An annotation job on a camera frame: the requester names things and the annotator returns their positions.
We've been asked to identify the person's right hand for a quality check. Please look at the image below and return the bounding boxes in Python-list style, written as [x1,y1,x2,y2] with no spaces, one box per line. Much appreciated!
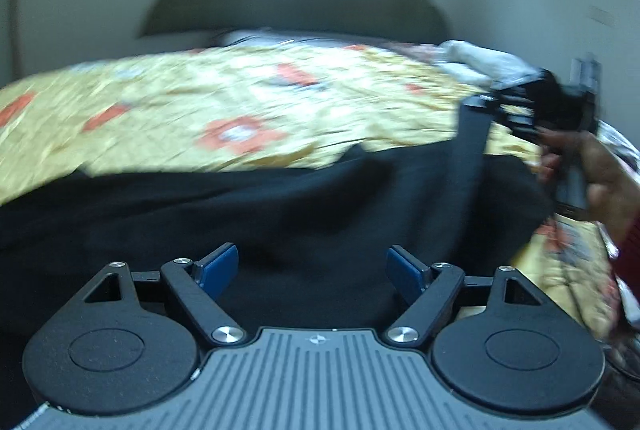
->
[536,126,637,237]

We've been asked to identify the pink cloth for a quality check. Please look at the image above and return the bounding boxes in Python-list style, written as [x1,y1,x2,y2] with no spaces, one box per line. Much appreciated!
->
[394,42,447,62]

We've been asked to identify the brown bolster pillow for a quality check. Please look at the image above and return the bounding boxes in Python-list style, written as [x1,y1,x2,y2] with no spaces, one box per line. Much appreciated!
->
[220,28,441,49]

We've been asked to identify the black pants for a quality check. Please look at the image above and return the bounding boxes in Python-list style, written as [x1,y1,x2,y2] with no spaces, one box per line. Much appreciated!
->
[0,95,558,361]

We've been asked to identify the white wall switch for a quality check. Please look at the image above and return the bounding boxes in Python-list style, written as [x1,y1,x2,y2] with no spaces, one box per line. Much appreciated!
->
[590,4,617,27]

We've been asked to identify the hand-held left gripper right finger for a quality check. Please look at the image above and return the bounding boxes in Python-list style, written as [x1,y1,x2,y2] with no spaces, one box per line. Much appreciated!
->
[382,245,552,346]

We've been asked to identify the white patterned cloth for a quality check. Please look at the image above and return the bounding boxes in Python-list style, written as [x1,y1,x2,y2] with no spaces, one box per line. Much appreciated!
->
[439,39,547,87]

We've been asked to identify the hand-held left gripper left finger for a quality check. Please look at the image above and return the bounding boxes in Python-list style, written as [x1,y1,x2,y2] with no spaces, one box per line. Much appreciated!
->
[82,242,246,346]

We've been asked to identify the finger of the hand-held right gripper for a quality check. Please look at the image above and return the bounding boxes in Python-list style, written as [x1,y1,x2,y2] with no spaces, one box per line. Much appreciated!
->
[465,79,546,110]
[492,109,545,142]

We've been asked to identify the yellow printed blanket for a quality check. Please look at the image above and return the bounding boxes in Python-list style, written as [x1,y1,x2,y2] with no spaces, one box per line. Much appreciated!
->
[0,42,640,346]

